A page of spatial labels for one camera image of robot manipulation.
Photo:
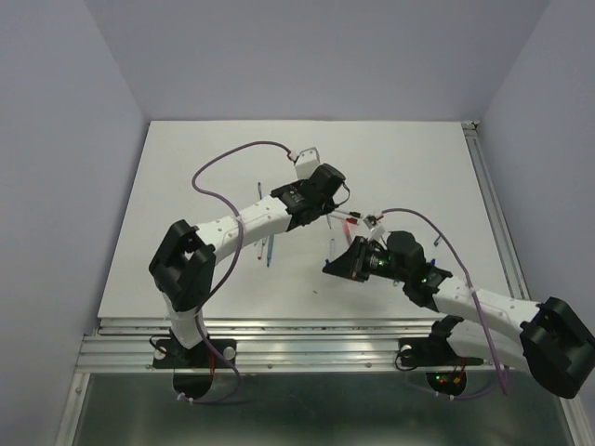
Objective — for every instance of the pink highlighter pen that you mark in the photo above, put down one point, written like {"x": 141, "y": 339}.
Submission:
{"x": 346, "y": 231}

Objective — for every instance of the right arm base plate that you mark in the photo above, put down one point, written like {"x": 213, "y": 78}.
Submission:
{"x": 433, "y": 349}

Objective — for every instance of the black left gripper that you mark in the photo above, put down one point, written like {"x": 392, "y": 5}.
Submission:
{"x": 328, "y": 205}

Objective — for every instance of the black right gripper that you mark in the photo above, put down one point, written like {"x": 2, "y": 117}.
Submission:
{"x": 350, "y": 264}

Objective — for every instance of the black cap whiteboard marker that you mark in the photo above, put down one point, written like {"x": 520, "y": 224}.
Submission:
{"x": 347, "y": 214}

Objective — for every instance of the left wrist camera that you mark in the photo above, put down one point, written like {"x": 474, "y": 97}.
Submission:
{"x": 305, "y": 162}

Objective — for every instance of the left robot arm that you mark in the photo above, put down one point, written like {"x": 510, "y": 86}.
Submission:
{"x": 184, "y": 263}

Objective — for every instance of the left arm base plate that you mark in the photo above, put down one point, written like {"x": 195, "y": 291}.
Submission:
{"x": 168, "y": 353}

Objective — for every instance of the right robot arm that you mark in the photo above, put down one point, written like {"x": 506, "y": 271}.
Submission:
{"x": 546, "y": 340}

